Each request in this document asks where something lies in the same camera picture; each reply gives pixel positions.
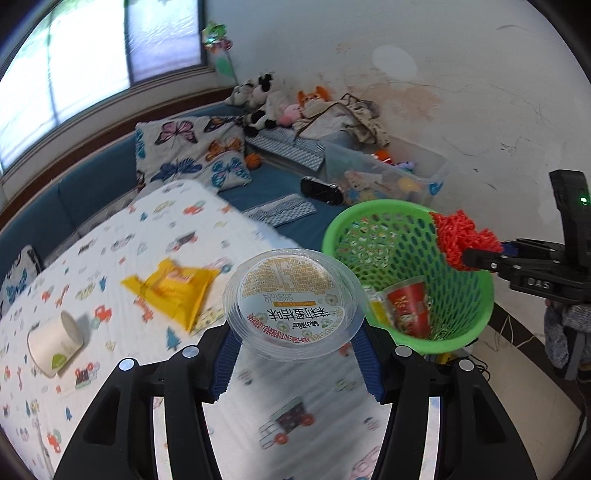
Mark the colourful pinwheel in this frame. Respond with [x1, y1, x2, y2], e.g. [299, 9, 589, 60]
[201, 34, 241, 85]

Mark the green plastic basket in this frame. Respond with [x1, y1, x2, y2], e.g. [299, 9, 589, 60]
[322, 199, 495, 356]

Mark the clear plastic storage box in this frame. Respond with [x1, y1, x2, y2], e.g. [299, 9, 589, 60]
[320, 133, 450, 209]

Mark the cow plush toy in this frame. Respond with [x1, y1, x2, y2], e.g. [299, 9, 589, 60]
[243, 73, 288, 131]

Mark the blue white patterned cloth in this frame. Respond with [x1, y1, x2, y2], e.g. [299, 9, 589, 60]
[246, 131, 327, 172]

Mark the black toy car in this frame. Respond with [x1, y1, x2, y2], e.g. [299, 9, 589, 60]
[300, 176, 345, 206]

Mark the beige printed cloth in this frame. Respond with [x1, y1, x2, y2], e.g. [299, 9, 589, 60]
[339, 93, 391, 149]

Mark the blue sofa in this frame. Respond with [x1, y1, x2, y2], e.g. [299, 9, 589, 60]
[0, 102, 352, 288]

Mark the white paper cup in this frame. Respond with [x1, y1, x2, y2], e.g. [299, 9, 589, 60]
[26, 311, 86, 378]

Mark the yellow snack wrapper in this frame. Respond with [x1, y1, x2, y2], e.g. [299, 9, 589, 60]
[120, 258, 221, 334]

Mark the pink plush toy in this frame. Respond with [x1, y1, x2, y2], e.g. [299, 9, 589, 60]
[279, 103, 304, 128]

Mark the butterfly print pillow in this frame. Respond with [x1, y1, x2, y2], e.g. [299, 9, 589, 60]
[135, 115, 253, 195]

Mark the white floor cable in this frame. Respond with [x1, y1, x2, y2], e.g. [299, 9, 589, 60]
[471, 311, 546, 371]

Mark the small striped cloth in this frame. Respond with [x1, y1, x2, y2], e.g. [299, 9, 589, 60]
[244, 193, 318, 227]

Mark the grey plush toy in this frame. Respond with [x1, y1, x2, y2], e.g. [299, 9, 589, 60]
[226, 79, 257, 107]

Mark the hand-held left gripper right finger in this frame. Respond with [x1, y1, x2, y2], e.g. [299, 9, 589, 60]
[352, 322, 539, 480]

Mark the wooden wall ledge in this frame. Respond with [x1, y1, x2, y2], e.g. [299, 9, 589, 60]
[0, 78, 242, 219]

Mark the clear plastic labelled container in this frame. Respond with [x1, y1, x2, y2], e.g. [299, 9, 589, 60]
[222, 248, 368, 361]

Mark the orange fox plush toy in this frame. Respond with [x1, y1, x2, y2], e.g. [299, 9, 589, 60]
[296, 86, 334, 110]

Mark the red foam net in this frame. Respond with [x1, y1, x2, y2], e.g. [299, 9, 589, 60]
[431, 209, 504, 273]

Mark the small butterfly cushion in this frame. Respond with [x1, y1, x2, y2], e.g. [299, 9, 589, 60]
[0, 244, 45, 320]

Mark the window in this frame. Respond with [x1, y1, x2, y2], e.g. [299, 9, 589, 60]
[0, 0, 209, 175]

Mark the small yellow packet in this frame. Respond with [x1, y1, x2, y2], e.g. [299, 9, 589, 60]
[366, 288, 393, 325]

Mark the white cloth bag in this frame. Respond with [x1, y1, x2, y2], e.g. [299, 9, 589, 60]
[293, 103, 352, 140]

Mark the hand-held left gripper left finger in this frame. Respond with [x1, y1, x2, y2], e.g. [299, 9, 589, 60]
[53, 322, 243, 480]

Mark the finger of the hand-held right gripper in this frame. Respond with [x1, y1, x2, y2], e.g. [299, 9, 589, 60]
[501, 239, 568, 260]
[462, 248, 570, 280]

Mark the red paper cup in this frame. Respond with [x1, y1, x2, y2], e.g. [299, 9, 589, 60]
[383, 276, 435, 341]

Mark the person's right hand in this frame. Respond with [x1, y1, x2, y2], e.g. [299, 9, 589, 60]
[543, 302, 583, 370]

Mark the teddy bear plush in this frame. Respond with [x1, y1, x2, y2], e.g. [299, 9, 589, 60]
[344, 169, 384, 204]

